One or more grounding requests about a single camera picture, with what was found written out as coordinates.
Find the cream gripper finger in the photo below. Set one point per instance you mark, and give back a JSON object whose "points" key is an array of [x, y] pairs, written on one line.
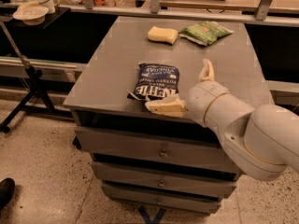
{"points": [[171, 106], [207, 72]]}

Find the blue Kettle chip bag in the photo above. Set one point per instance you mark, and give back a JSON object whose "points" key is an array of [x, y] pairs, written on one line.
{"points": [[155, 81]]}

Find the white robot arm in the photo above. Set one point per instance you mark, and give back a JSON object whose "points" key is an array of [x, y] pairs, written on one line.
{"points": [[261, 141]]}

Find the green jalapeno chip bag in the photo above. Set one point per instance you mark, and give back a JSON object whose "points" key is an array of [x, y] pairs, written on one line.
{"points": [[204, 33]]}

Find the top grey drawer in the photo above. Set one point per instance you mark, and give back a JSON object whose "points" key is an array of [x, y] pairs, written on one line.
{"points": [[146, 147]]}

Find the grey drawer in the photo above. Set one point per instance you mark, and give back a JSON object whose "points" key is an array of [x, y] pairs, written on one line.
{"points": [[162, 180], [146, 147], [161, 199]]}

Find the grey drawer cabinet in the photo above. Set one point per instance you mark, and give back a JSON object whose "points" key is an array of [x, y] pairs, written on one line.
{"points": [[99, 97]]}

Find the yellow sponge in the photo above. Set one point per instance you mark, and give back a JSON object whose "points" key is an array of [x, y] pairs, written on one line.
{"points": [[165, 35]]}

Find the middle grey drawer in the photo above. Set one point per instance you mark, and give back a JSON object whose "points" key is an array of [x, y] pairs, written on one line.
{"points": [[162, 180]]}

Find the bottom grey drawer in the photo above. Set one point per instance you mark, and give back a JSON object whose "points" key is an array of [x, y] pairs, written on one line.
{"points": [[161, 199]]}

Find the black metal stand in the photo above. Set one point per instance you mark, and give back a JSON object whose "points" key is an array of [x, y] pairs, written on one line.
{"points": [[36, 88]]}

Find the white plate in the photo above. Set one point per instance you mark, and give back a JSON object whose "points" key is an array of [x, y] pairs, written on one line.
{"points": [[32, 15]]}

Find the black shoe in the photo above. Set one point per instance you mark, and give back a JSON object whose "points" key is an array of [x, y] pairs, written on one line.
{"points": [[7, 187]]}

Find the metal railing frame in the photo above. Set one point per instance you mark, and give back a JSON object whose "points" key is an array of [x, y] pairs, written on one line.
{"points": [[264, 12]]}

